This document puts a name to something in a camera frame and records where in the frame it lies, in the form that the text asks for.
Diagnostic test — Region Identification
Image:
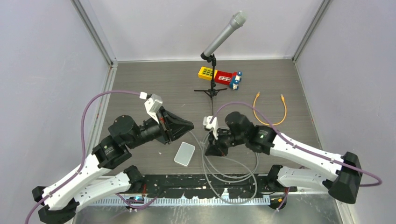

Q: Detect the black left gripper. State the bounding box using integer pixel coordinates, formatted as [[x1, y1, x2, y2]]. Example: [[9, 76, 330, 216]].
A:
[[127, 106, 195, 149]]

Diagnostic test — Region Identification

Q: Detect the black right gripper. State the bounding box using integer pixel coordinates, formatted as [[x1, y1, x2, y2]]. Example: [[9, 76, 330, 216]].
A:
[[205, 126, 247, 156]]

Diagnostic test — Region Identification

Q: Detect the white network switch box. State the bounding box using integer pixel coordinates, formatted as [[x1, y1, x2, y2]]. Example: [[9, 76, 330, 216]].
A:
[[174, 142, 196, 167]]

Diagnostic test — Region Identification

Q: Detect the grey ethernet cable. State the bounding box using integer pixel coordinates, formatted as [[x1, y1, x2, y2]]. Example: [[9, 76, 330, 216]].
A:
[[189, 131, 261, 205]]

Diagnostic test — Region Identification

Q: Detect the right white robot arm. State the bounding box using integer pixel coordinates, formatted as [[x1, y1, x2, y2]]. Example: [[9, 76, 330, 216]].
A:
[[203, 112, 362, 204]]

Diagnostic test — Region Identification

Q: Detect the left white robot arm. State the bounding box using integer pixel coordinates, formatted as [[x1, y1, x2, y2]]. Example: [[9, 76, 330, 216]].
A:
[[32, 106, 194, 224]]

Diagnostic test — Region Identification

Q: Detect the black microphone tripod stand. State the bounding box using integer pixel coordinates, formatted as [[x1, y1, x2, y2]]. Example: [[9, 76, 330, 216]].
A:
[[194, 52, 227, 115]]

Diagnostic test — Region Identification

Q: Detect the colourful toy block vehicle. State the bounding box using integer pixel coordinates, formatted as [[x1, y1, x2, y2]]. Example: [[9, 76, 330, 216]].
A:
[[198, 67, 243, 90]]

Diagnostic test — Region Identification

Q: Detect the grey handheld microphone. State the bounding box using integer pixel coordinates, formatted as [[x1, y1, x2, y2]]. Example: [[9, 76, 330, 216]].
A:
[[200, 11, 247, 62]]

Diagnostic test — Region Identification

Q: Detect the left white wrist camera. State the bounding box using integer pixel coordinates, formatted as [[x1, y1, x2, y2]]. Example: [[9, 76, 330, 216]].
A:
[[144, 94, 163, 124]]

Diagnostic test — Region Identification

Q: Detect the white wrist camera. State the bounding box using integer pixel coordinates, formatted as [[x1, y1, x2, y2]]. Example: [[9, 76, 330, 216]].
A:
[[203, 116, 219, 140], [144, 94, 163, 124]]

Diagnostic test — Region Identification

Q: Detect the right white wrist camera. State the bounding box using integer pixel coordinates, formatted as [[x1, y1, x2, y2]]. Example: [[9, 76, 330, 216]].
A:
[[203, 116, 219, 140]]

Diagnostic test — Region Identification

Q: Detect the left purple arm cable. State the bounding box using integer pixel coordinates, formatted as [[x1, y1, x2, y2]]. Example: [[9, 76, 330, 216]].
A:
[[24, 90, 146, 224]]

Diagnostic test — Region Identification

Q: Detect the slotted cable duct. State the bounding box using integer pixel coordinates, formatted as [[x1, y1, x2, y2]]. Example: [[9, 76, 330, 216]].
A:
[[91, 195, 270, 206]]

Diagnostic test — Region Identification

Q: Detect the yellow ethernet patch cable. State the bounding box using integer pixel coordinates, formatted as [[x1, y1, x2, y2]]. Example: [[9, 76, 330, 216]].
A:
[[253, 92, 287, 127]]

